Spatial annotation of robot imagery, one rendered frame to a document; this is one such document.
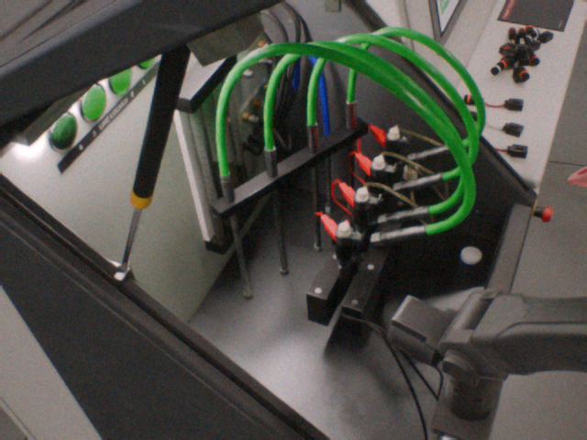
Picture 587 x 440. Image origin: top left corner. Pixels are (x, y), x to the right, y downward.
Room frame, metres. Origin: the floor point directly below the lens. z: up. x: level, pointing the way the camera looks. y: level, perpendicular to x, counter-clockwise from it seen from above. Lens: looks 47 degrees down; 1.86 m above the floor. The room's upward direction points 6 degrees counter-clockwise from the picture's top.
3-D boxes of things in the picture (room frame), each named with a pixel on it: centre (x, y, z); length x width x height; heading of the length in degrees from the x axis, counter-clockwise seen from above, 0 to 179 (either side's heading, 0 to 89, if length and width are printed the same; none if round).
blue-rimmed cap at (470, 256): (0.79, -0.35, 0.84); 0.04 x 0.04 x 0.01
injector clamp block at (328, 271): (0.77, -0.14, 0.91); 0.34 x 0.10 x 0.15; 151
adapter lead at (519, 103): (1.08, -0.45, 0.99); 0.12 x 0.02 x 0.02; 71
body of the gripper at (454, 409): (0.35, -0.19, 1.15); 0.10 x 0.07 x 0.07; 150
